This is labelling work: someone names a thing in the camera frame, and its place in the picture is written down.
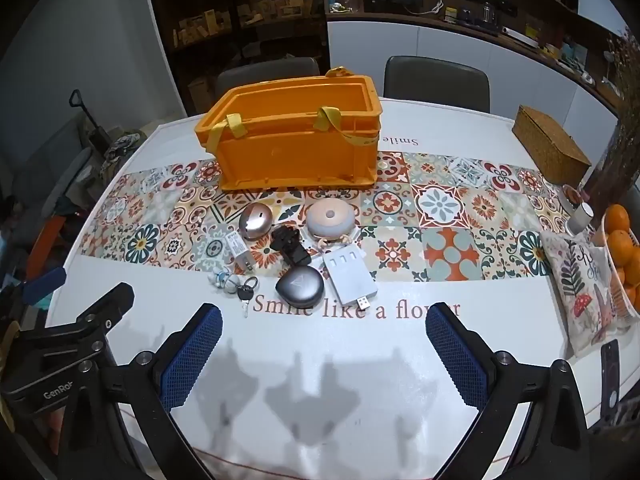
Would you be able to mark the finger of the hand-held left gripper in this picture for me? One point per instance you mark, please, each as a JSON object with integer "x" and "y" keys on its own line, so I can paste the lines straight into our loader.
{"x": 45, "y": 282}
{"x": 107, "y": 305}

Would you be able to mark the grey heart-shaped earbud case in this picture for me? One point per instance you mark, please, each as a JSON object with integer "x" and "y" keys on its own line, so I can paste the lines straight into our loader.
{"x": 299, "y": 287}

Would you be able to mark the grey dining chair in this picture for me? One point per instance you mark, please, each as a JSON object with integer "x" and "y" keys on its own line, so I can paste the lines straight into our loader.
{"x": 265, "y": 77}
{"x": 435, "y": 80}

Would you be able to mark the small round jar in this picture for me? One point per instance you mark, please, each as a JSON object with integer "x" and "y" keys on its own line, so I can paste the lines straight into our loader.
{"x": 570, "y": 196}

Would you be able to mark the black smartphone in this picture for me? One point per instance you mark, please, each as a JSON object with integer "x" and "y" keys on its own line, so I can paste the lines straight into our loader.
{"x": 610, "y": 375}

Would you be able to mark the black-headed key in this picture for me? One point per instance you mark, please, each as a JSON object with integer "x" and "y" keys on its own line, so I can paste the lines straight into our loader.
{"x": 246, "y": 292}

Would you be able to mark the white fruit basket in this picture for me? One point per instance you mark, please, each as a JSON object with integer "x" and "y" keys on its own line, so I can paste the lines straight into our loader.
{"x": 607, "y": 260}

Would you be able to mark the pink round lamp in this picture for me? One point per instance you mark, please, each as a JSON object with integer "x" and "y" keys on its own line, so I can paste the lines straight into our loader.
{"x": 330, "y": 220}

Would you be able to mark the black hand truck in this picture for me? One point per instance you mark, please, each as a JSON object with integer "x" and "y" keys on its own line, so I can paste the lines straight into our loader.
{"x": 92, "y": 125}

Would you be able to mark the white usb hub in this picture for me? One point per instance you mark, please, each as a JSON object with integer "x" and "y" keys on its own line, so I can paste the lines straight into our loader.
{"x": 342, "y": 275}

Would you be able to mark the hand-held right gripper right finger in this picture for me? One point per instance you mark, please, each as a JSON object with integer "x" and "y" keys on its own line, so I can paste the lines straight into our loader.
{"x": 457, "y": 355}

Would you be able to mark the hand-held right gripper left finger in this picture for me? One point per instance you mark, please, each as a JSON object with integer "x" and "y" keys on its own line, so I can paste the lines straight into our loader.
{"x": 192, "y": 355}

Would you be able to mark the pile of clothes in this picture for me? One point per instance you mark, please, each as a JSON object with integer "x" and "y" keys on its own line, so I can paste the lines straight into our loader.
{"x": 120, "y": 147}

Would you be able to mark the white cup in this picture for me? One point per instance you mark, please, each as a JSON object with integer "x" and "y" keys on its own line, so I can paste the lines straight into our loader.
{"x": 581, "y": 220}

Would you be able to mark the white charger plug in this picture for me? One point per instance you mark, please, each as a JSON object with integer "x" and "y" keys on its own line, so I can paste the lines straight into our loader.
{"x": 235, "y": 249}

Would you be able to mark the orange fruit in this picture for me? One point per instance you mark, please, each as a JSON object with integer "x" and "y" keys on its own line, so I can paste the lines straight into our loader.
{"x": 618, "y": 219}
{"x": 632, "y": 280}
{"x": 622, "y": 247}

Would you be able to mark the black clamp mount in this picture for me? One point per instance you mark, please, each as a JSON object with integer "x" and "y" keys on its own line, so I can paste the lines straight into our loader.
{"x": 292, "y": 250}

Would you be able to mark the dark wooden shelf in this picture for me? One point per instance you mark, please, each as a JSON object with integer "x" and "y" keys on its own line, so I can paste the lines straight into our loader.
{"x": 225, "y": 0}

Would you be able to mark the wicker basket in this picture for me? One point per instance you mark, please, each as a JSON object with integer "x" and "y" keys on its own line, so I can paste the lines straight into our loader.
{"x": 550, "y": 145}

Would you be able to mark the orange plastic crate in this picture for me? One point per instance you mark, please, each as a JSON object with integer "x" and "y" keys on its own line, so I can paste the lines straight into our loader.
{"x": 280, "y": 155}

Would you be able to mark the printed cushion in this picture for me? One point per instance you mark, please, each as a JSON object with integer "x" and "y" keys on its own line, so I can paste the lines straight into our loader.
{"x": 575, "y": 285}

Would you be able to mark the silver egg-shaped gadget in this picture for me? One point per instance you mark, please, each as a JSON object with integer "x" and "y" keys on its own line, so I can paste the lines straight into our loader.
{"x": 255, "y": 222}

